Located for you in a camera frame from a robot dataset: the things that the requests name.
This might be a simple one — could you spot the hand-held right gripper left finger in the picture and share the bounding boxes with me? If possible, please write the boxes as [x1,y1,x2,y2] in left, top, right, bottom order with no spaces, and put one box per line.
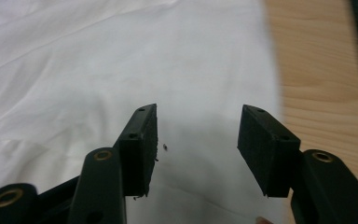
[114,103,159,198]

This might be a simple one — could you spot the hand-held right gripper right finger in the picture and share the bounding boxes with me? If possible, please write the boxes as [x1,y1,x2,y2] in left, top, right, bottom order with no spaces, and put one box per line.
[237,104,302,199]

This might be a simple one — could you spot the white shorts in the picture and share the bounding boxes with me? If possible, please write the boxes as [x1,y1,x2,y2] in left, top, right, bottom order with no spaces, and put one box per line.
[0,0,290,224]

